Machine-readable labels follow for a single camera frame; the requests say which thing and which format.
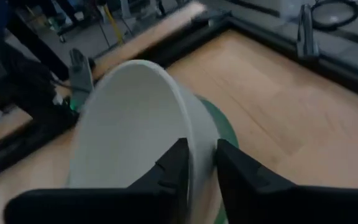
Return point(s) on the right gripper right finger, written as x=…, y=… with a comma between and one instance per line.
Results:
x=259, y=199

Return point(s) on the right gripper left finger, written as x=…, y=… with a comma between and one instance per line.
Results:
x=154, y=202

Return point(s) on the green bowl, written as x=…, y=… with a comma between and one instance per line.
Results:
x=225, y=127
x=129, y=124

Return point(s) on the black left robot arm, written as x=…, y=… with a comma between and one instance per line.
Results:
x=26, y=93

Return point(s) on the gray upright clamp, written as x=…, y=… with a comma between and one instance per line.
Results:
x=306, y=37
x=81, y=81

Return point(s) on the black caster wheel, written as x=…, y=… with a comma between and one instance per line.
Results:
x=62, y=38

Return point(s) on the black metal table frame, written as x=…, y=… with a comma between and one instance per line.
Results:
x=11, y=155

